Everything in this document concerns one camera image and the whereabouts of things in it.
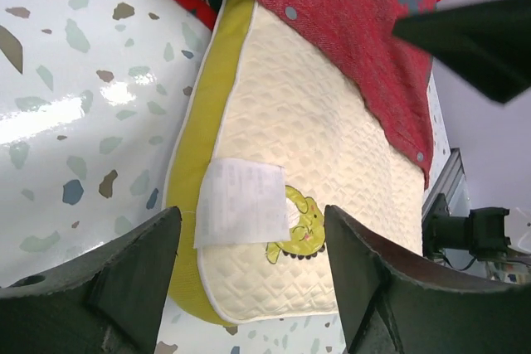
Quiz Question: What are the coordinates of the cream quilted pillow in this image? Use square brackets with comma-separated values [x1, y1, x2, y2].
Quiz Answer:
[165, 0, 424, 326]

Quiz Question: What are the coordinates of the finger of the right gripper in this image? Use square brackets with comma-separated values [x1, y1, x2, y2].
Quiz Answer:
[392, 0, 530, 104]

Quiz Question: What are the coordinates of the aluminium mounting rail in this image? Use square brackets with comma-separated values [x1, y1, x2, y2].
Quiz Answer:
[422, 148, 471, 230]

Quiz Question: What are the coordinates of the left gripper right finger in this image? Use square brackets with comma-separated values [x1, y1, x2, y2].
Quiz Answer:
[324, 206, 530, 353]

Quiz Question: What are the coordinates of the red pillowcase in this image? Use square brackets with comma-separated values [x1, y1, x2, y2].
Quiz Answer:
[140, 0, 447, 189]

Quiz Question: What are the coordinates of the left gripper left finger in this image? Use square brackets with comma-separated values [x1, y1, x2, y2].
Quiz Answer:
[1, 207, 182, 353]

